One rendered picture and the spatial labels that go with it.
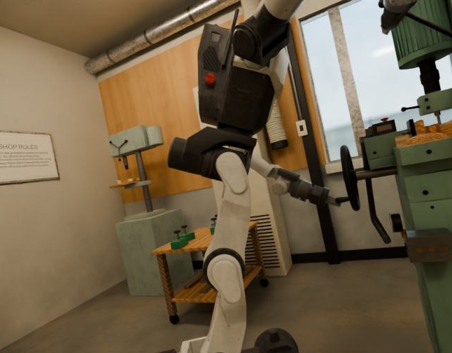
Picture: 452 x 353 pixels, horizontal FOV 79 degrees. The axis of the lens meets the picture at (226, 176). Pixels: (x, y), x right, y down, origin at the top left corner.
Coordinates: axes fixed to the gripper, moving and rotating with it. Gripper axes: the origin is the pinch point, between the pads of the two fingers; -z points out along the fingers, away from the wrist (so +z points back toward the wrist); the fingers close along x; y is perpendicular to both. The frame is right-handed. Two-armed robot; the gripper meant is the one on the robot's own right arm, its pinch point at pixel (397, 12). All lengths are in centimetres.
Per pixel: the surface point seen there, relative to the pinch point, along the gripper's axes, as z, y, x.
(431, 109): -20.5, 27.3, 15.5
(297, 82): -140, -60, 25
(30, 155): -37, -204, 200
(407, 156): 2.6, 29.5, 34.2
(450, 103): -20.5, 30.8, 10.7
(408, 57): -17.5, 9.6, 4.5
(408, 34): -17.2, 4.6, -1.6
